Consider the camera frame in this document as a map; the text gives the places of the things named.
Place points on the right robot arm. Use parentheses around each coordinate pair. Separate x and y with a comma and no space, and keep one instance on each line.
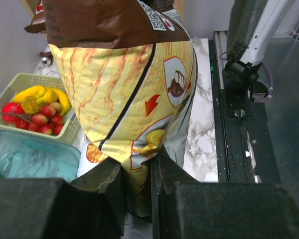
(252,25)

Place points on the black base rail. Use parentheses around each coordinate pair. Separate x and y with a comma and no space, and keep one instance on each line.
(244,148)

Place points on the red apple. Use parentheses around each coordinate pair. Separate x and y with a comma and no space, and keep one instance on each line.
(11,111)

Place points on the brown chip bag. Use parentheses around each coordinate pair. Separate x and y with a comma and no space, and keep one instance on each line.
(37,24)

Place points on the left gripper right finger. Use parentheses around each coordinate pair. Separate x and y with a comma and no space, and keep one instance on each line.
(184,208)

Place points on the pale green plastic basket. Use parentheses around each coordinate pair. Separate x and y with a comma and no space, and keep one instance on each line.
(21,82)

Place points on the snack packet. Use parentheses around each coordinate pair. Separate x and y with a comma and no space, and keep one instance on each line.
(130,70)

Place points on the yellow banana bunch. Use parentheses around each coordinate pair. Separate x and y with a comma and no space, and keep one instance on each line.
(34,98)

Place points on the teal transparent plastic container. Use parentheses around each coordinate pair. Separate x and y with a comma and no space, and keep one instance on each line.
(28,156)

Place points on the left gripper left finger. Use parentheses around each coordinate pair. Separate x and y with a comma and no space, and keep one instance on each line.
(90,207)

